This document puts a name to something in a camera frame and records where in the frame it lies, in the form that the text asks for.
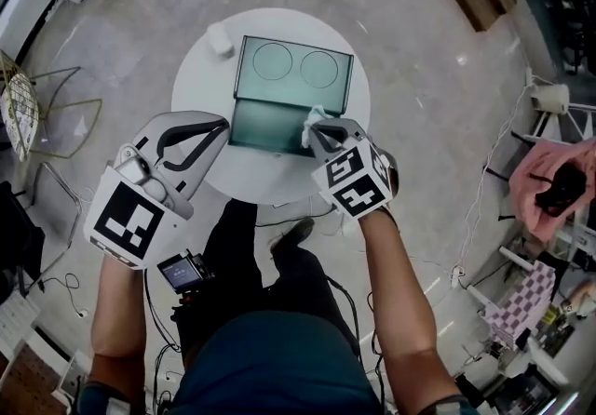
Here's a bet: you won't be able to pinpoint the dark green induction cooktop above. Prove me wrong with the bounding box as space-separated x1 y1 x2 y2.
229 34 356 157

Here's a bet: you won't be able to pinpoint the person's right forearm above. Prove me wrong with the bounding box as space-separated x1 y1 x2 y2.
357 206 463 408

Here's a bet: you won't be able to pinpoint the black device with screen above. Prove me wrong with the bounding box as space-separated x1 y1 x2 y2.
156 251 219 308

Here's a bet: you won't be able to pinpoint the checkered white table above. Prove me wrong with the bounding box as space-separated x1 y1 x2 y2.
482 261 559 350

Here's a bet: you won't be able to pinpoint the person's black trousers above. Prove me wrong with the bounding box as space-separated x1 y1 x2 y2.
178 198 360 361

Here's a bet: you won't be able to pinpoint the person's teal shirt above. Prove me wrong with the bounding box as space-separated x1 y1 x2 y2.
76 309 481 415

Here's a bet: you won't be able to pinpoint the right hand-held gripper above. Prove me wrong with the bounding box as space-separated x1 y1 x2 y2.
309 118 400 222

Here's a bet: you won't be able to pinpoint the person's right hand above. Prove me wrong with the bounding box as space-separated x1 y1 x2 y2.
386 156 400 200

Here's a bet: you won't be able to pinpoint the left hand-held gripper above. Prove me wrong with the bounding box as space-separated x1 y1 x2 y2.
82 109 232 272

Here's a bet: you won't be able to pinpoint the gold wire chair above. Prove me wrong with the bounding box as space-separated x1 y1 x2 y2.
0 48 104 164

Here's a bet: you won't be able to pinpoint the metal chair frame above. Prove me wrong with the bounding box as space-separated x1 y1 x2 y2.
33 160 83 275

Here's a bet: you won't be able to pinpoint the person's dark shoe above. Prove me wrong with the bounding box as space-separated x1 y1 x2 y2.
268 216 317 257

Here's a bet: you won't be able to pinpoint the white cable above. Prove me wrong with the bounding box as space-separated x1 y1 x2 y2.
454 72 541 275

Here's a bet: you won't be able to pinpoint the pink chair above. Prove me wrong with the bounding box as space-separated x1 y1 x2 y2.
506 137 596 243

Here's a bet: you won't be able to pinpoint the white wiping cloth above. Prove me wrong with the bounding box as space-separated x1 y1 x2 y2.
300 104 334 148

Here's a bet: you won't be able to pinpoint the black office chair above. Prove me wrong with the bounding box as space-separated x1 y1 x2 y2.
539 0 596 75

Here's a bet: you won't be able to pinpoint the person's left forearm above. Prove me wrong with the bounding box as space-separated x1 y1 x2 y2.
88 256 149 387

